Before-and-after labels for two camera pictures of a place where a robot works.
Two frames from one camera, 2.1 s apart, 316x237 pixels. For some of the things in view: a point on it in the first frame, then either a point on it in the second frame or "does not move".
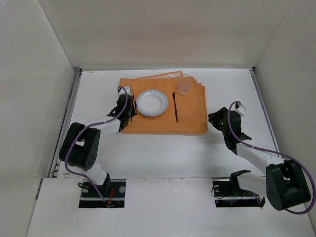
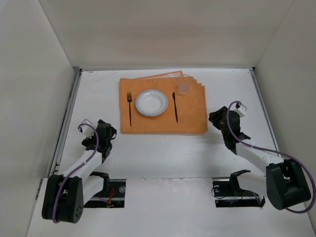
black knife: (173, 95) does not move
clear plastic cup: (184, 81) does not move
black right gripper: (217, 119) does not move
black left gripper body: (131, 106) to (108, 129)
